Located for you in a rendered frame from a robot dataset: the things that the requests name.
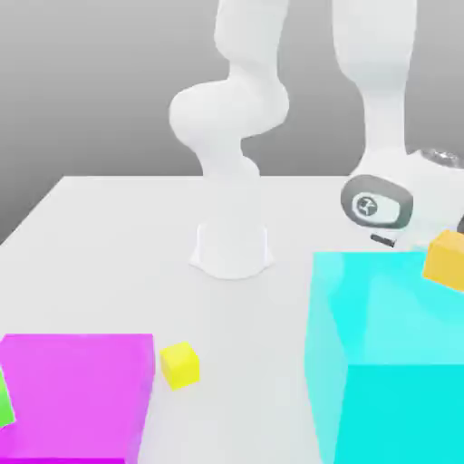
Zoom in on small orange cube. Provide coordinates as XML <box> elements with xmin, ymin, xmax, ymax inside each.
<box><xmin>422</xmin><ymin>229</ymin><xmax>464</xmax><ymax>294</ymax></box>

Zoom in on large cyan box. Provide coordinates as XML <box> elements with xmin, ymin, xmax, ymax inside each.
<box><xmin>303</xmin><ymin>249</ymin><xmax>464</xmax><ymax>464</ymax></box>

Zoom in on small green cube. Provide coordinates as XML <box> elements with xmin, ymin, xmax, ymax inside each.
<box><xmin>0</xmin><ymin>369</ymin><xmax>16</xmax><ymax>430</ymax></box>

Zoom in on small yellow cube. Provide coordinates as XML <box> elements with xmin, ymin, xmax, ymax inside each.
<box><xmin>159</xmin><ymin>341</ymin><xmax>201</xmax><ymax>392</ymax></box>

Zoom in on large magenta box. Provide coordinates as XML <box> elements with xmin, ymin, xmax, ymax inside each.
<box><xmin>0</xmin><ymin>333</ymin><xmax>156</xmax><ymax>464</ymax></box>

